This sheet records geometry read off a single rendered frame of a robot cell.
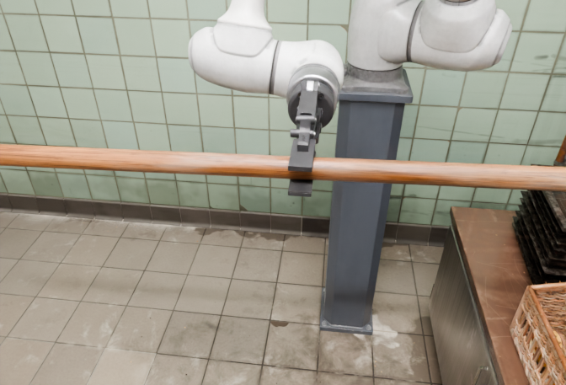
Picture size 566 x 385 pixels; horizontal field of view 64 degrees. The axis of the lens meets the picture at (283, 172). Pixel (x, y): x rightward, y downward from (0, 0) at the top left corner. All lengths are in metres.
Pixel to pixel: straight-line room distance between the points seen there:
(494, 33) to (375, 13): 0.28
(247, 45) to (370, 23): 0.47
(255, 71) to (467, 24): 0.52
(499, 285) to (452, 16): 0.71
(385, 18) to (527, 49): 0.84
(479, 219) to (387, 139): 0.43
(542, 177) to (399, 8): 0.70
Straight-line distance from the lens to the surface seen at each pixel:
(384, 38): 1.22
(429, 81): 1.90
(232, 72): 0.85
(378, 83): 1.28
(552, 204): 1.31
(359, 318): 1.85
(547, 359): 1.13
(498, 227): 1.57
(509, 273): 1.42
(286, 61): 0.83
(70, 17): 2.08
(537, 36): 1.94
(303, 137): 0.60
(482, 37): 1.17
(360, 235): 1.55
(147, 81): 2.04
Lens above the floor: 1.50
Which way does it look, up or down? 34 degrees down
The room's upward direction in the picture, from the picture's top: straight up
